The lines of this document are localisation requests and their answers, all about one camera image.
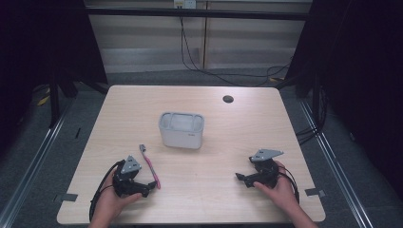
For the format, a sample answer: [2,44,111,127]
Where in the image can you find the yellow floor tape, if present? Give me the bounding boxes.
[36,87,51,107]

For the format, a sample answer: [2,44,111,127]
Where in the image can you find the white wall socket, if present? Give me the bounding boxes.
[173,0,198,10]

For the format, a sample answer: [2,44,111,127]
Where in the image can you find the black horizontal bar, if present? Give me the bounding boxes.
[85,7,314,22]

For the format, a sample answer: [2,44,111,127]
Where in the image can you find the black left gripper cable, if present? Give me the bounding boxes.
[88,159,126,222]

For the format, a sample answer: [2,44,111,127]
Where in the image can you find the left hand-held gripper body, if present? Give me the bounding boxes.
[112,154,147,199]

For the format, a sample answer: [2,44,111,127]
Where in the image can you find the black wall cable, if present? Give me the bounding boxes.
[179,15,294,87]

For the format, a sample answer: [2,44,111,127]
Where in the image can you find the metal floor rail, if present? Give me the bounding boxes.
[297,100,376,228]
[0,99,76,228]

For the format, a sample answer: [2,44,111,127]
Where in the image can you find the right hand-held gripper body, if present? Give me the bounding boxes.
[247,148,285,189]

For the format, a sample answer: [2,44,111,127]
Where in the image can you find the pink toothbrush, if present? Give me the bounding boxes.
[139,143,162,190]

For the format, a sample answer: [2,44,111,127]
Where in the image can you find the black cable bundle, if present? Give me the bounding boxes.
[295,85,329,146]

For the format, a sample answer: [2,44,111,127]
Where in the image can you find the black stand leg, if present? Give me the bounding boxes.
[48,80,62,129]

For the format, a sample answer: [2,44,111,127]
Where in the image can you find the person's right hand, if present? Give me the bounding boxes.
[253,161,301,217]

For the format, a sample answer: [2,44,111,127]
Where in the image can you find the grey tape strip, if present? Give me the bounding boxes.
[304,187,327,199]
[53,193,79,203]

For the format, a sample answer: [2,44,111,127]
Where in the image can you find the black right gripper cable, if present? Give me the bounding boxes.
[275,163,300,204]

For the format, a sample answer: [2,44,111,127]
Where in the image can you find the person's left hand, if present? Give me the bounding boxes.
[93,170,144,222]

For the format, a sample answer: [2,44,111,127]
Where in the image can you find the dark curtain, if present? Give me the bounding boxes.
[0,0,109,156]
[275,0,403,202]

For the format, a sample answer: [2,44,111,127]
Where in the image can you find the white toothbrush holder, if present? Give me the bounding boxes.
[158,111,205,150]

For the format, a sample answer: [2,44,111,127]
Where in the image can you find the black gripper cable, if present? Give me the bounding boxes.
[275,163,300,204]
[88,159,126,222]

